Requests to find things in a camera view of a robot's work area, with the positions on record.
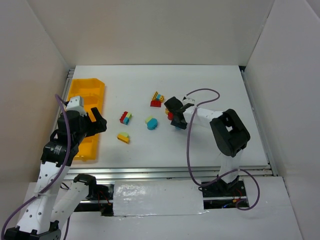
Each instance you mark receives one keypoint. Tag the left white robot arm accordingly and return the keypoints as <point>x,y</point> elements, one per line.
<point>44,216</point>

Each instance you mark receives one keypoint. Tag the red yellow blue lego stack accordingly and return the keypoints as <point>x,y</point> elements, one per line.
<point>157,100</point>

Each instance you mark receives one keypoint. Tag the blue round lego brick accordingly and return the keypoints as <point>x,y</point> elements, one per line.
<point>152,124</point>

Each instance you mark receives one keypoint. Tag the light green curved lego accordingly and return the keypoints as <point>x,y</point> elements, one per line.
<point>148,119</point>

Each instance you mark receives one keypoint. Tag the red green blue lego stack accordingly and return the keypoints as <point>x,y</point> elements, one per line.
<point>126,117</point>

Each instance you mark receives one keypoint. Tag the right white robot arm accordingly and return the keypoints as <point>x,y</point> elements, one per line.
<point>230,135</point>

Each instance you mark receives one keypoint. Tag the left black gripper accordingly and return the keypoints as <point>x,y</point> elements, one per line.
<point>90,124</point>

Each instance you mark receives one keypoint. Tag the white taped cover panel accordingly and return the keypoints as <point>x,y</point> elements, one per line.
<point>157,198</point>

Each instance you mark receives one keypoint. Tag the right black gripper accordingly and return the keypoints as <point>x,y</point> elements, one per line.
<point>179,113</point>

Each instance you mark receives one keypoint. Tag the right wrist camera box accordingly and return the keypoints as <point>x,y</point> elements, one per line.
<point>187,100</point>

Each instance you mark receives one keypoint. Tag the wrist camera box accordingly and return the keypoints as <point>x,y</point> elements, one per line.
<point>187,100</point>
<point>76,104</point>

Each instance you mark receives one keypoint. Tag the yellow green lego stack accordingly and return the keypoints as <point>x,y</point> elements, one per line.
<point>124,137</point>

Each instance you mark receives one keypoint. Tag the aluminium rail frame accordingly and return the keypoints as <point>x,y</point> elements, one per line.
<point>161,153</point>

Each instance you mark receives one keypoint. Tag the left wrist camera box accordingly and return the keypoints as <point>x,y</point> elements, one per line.
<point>76,104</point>

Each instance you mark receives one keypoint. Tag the yellow compartment bin tray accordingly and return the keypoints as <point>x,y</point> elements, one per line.
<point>92,90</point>

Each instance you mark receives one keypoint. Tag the red round lego stack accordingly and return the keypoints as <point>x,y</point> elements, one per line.
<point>169,114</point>

